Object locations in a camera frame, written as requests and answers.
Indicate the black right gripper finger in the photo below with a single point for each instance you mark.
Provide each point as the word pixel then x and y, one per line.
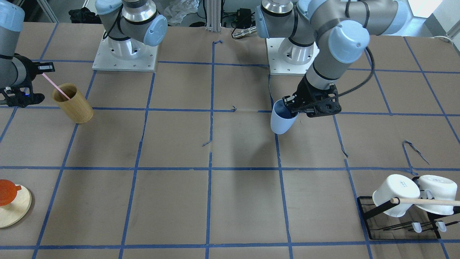
pixel 44 66

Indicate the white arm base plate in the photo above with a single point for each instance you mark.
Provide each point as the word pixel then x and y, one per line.
pixel 287 59
pixel 125 56

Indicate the aluminium frame post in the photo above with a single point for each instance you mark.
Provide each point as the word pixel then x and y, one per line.
pixel 213 15

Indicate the crumpled clear plastic bag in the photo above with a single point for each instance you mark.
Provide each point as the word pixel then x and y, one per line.
pixel 176 11

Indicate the light blue plastic cup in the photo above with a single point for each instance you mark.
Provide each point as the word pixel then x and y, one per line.
pixel 281 118

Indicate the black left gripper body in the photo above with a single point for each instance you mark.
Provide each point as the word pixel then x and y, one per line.
pixel 307 90

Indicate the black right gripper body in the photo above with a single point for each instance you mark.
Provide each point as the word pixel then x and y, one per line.
pixel 23 70

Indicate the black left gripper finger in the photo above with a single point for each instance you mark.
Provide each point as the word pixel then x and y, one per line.
pixel 289 103

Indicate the black cloth bundle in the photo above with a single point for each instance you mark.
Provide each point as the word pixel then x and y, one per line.
pixel 84 16

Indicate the pink chopstick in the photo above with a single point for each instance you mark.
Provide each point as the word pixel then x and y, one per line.
pixel 55 86

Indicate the bamboo wooden cup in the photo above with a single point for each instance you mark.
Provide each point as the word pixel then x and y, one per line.
pixel 71 101

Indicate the silver metal connector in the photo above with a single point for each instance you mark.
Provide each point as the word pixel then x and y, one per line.
pixel 244 33

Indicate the white ceramic mug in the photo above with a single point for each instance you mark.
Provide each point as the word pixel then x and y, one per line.
pixel 439 188
pixel 395 186

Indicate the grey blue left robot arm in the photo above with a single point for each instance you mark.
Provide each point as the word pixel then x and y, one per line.
pixel 340 29

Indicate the wooden rack dowel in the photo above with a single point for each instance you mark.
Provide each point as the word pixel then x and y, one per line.
pixel 397 200

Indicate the orange silicone lid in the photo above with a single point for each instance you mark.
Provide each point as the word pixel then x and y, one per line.
pixel 8 191

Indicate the black power adapter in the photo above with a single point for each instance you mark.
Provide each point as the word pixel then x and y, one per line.
pixel 243 18

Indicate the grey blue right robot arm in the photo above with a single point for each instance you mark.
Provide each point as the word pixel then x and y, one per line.
pixel 11 25

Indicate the black wire mug rack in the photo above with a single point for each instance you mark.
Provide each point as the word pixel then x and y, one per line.
pixel 402 221

